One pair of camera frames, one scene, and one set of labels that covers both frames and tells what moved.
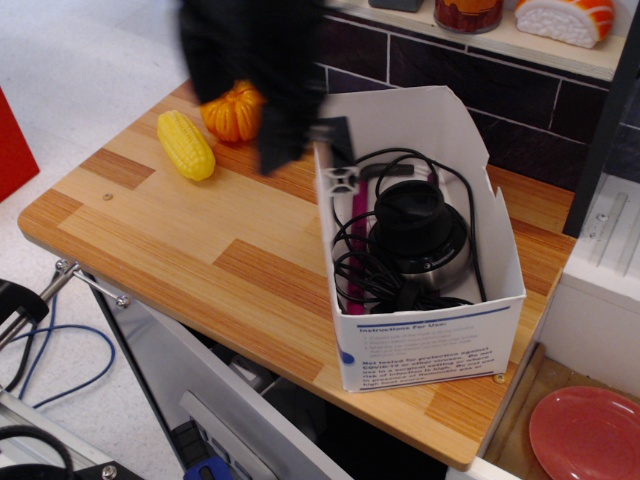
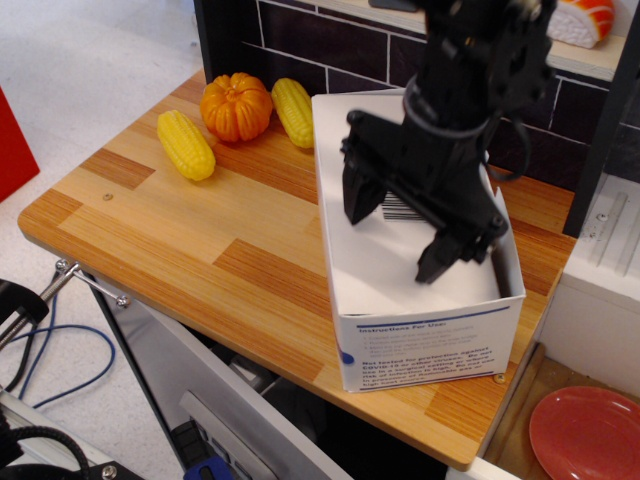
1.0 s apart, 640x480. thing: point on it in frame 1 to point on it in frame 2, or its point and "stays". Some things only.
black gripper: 277,51 to 444,180
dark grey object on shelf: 408,6 stays
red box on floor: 17,161 stays
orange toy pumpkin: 237,115 stays
